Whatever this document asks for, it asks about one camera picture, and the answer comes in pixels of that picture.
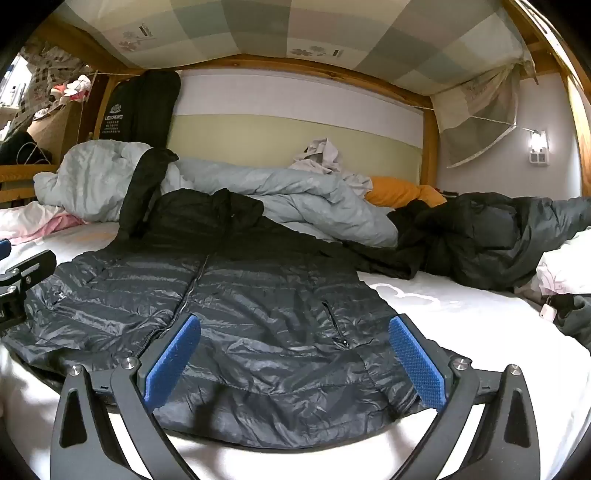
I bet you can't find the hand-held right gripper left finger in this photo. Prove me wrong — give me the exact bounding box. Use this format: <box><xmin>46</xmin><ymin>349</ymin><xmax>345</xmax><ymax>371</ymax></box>
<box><xmin>50</xmin><ymin>314</ymin><xmax>202</xmax><ymax>480</ymax></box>

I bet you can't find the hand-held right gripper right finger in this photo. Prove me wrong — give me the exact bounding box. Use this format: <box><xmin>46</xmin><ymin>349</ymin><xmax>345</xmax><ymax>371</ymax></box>
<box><xmin>389</xmin><ymin>314</ymin><xmax>542</xmax><ymax>480</ymax></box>

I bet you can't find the shiny dark grey puffer jacket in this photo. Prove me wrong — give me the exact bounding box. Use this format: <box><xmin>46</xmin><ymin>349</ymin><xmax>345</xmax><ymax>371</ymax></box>
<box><xmin>2</xmin><ymin>189</ymin><xmax>462</xmax><ymax>437</ymax></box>

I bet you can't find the white bed sheet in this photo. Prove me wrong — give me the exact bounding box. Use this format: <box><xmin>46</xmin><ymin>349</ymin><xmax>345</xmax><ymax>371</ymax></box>
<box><xmin>0</xmin><ymin>208</ymin><xmax>591</xmax><ymax>480</ymax></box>

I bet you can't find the black padded coat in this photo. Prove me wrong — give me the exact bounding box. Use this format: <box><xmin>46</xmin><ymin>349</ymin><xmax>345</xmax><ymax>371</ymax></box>
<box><xmin>344</xmin><ymin>194</ymin><xmax>532</xmax><ymax>289</ymax></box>

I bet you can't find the grey knit cloth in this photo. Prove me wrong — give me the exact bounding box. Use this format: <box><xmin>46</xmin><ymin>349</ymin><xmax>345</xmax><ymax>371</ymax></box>
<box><xmin>551</xmin><ymin>295</ymin><xmax>591</xmax><ymax>356</ymax></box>

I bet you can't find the orange pillow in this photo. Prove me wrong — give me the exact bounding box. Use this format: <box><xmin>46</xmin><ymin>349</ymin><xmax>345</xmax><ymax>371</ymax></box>
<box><xmin>365</xmin><ymin>176</ymin><xmax>448</xmax><ymax>209</ymax></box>

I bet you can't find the pink white hanging cloth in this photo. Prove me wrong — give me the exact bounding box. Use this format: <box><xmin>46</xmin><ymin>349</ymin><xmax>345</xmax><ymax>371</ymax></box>
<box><xmin>50</xmin><ymin>74</ymin><xmax>93</xmax><ymax>104</ymax></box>

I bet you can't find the white cloth with pink print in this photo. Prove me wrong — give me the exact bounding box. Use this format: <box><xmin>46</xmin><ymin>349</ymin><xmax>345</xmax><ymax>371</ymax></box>
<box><xmin>529</xmin><ymin>228</ymin><xmax>591</xmax><ymax>296</ymax></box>

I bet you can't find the plaid hanging cloth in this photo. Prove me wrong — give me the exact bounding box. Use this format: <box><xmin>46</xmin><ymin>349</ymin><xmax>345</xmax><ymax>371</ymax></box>
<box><xmin>9</xmin><ymin>39</ymin><xmax>93</xmax><ymax>121</ymax></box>

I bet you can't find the black hanging garment bag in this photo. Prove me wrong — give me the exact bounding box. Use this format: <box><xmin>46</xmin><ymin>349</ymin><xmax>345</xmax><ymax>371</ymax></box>
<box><xmin>95</xmin><ymin>69</ymin><xmax>182</xmax><ymax>153</ymax></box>

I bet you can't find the light blue duvet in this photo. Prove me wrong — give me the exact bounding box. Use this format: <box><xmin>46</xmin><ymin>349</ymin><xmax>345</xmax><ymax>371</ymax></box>
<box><xmin>34</xmin><ymin>141</ymin><xmax>400</xmax><ymax>247</ymax></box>

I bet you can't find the grey crumpled garment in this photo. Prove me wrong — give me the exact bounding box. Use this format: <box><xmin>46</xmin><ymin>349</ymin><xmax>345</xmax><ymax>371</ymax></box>
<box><xmin>290</xmin><ymin>137</ymin><xmax>374</xmax><ymax>199</ymax></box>

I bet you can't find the checkered tied curtain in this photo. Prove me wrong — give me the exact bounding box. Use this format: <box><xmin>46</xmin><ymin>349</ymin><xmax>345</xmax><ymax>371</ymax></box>
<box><xmin>431</xmin><ymin>60</ymin><xmax>539</xmax><ymax>169</ymax></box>

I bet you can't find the wooden bed frame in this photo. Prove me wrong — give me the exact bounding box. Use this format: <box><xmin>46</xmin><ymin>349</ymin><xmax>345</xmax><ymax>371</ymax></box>
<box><xmin>0</xmin><ymin>0</ymin><xmax>591</xmax><ymax>208</ymax></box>

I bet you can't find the wall socket with night light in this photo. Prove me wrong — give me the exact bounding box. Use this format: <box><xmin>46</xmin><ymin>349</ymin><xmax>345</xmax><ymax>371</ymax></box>
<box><xmin>526</xmin><ymin>129</ymin><xmax>550</xmax><ymax>164</ymax></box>

